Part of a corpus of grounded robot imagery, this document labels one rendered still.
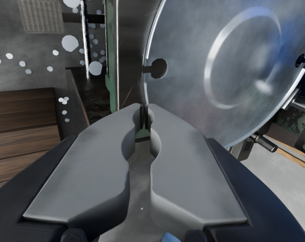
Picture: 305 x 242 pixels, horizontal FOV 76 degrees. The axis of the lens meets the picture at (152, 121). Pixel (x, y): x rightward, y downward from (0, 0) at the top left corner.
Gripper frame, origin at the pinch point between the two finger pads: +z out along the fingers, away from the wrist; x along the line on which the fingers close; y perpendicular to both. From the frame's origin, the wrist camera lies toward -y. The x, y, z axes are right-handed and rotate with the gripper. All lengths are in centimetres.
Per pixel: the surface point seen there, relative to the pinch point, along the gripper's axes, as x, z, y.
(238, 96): 13.1, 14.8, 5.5
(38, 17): -36, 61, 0
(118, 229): -25, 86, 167
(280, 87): 22.0, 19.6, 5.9
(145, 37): -0.2, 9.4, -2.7
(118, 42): -2.7, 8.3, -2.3
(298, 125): 38, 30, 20
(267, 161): 102, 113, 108
